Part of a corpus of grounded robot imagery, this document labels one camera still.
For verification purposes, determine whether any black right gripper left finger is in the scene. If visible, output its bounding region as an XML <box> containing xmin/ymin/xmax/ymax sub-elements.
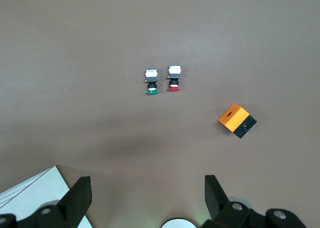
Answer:
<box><xmin>0</xmin><ymin>175</ymin><xmax>92</xmax><ymax>228</ymax></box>

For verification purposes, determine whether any orange and black button box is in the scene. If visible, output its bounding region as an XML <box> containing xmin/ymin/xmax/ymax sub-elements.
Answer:
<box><xmin>217</xmin><ymin>103</ymin><xmax>258</xmax><ymax>140</ymax></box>

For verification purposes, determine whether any white drawer cabinet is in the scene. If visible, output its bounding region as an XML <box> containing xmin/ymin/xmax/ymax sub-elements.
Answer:
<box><xmin>0</xmin><ymin>164</ymin><xmax>94</xmax><ymax>228</ymax></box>

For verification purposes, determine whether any green push button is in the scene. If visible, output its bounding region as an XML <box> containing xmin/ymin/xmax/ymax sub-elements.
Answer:
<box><xmin>144</xmin><ymin>68</ymin><xmax>160</xmax><ymax>96</ymax></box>

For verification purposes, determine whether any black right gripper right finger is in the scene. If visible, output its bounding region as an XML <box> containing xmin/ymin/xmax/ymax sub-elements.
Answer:
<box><xmin>200</xmin><ymin>174</ymin><xmax>309</xmax><ymax>228</ymax></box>

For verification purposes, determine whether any red push button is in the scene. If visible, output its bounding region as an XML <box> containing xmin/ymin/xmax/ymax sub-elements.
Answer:
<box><xmin>166</xmin><ymin>65</ymin><xmax>182</xmax><ymax>92</ymax></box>

